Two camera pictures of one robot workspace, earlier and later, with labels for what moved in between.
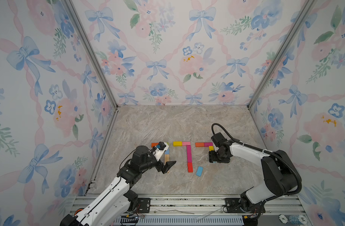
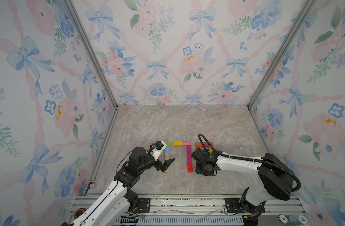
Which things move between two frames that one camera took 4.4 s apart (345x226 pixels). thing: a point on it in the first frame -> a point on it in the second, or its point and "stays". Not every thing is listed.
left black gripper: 165,167 stays
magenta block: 189,153 stays
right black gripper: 212,157 -> 206,173
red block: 190,167 stays
